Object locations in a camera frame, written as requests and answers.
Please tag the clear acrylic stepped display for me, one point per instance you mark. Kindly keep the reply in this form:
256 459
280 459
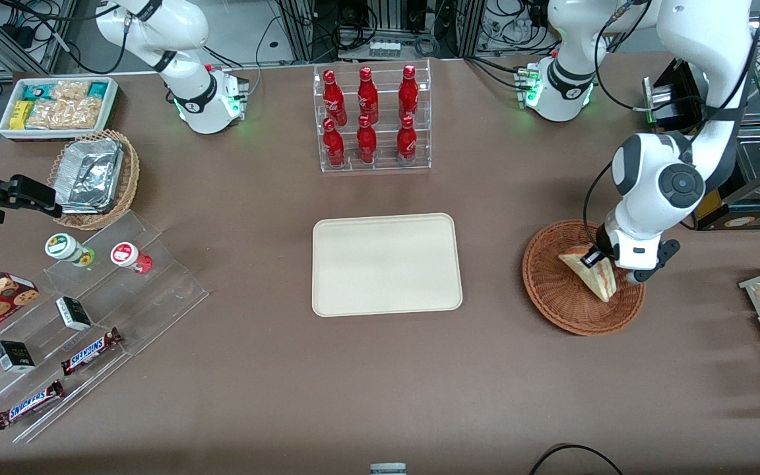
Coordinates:
156 297

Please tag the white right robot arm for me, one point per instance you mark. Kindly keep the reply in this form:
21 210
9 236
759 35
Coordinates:
189 99

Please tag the white rectangular snack bin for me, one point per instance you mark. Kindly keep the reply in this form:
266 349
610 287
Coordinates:
57 135

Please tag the cream plastic tray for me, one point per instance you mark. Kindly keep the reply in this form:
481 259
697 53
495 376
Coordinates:
386 264

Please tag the teal snack pack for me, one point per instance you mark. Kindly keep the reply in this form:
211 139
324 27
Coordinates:
35 92
97 89

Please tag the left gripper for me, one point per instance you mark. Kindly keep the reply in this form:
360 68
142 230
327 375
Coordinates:
599 253

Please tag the green lid yogurt cup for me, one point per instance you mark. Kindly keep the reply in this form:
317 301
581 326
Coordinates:
63 247

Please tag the white power strip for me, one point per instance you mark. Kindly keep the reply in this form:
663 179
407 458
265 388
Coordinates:
384 49

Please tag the yellow snack pack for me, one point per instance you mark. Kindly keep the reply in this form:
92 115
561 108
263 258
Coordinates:
20 115

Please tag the triangle sandwich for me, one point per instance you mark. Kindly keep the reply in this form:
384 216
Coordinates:
594 280

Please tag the red cola bottle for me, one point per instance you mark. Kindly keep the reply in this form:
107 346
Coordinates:
367 142
407 142
367 95
408 92
333 99
334 145

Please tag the small black carton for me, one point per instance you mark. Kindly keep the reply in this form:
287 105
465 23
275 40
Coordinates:
74 314
14 357

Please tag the clear acrylic bottle rack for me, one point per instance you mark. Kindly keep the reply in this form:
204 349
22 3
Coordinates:
384 86

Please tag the grey device top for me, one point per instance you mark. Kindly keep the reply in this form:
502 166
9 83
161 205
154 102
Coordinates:
388 470

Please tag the light tan wicker basket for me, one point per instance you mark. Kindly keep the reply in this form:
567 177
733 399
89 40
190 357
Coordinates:
128 185

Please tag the red lid yogurt cup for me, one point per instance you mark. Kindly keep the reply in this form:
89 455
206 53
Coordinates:
126 254

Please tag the stacked silver foil trays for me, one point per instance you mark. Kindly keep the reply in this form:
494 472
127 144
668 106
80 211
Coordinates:
90 175

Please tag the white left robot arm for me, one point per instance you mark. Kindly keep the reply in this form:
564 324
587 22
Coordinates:
657 185

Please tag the brown round wicker basket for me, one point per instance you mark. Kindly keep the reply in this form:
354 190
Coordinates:
548 297

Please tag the aluminium profile frame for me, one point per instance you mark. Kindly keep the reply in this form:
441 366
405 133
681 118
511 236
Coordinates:
301 33

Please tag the clear cracker bag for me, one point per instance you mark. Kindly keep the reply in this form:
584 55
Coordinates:
71 90
83 113
47 115

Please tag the Snickers chocolate bar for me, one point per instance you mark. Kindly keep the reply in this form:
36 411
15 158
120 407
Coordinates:
90 353
29 405

